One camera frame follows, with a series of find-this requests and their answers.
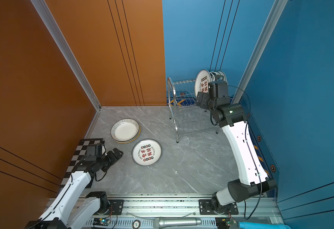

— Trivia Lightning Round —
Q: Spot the silver wire dish rack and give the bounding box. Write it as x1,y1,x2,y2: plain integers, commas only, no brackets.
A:
167,78,219,143

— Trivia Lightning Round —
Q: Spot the white deep plate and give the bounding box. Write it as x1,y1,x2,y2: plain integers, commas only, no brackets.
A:
110,118,140,142

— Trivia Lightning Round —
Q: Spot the white red patterned plate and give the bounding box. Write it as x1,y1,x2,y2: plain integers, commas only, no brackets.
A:
132,139,162,166

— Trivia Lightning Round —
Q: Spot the white plate black rim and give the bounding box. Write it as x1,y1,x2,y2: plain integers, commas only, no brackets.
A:
211,71,227,82

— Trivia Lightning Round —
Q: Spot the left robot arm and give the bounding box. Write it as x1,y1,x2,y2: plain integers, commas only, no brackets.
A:
25,144,124,229

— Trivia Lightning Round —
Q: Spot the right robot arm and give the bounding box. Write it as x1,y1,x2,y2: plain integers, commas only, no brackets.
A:
196,80,277,213

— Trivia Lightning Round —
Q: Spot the black white chessboard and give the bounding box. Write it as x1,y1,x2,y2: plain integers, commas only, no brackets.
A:
60,138,105,189

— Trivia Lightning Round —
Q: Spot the green circuit board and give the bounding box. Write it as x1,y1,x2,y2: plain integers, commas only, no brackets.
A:
92,218,111,229

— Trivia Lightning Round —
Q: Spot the round black white sticker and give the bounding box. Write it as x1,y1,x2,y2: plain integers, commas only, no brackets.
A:
132,220,141,229

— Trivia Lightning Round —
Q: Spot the silver microphone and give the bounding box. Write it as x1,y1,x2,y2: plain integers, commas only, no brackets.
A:
153,218,202,229

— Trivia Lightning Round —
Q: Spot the light blue cylinder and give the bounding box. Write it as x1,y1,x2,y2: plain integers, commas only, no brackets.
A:
238,222,291,229

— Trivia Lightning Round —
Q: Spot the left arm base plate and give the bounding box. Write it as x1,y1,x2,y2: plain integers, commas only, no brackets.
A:
94,199,124,216

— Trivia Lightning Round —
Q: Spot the aluminium rail frame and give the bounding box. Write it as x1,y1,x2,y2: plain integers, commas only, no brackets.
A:
72,195,284,229

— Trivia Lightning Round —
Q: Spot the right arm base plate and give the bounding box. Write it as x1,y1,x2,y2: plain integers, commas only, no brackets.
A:
198,199,239,215

